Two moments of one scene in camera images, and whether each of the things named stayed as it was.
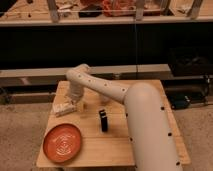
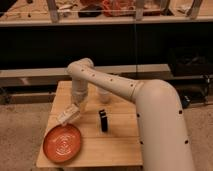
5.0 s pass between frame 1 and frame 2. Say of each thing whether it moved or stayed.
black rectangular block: stayed
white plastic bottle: moved
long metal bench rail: stayed
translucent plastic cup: stayed
